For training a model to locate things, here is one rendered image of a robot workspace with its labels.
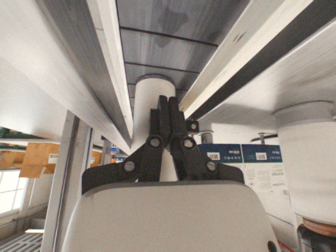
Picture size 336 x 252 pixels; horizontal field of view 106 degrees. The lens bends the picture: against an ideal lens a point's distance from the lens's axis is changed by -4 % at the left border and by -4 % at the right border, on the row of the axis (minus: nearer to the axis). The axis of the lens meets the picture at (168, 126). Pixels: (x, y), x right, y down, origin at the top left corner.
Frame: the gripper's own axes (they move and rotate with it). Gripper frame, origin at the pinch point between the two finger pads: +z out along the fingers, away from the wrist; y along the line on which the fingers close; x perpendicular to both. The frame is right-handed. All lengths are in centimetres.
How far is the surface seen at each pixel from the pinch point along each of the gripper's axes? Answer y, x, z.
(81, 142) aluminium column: -13.1, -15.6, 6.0
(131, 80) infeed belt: -3.6, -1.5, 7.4
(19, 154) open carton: -279, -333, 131
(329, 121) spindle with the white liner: 27.1, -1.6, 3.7
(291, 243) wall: 490, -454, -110
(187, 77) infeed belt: 2.9, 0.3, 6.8
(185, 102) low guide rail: 3.2, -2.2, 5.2
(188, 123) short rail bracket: 7.5, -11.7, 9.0
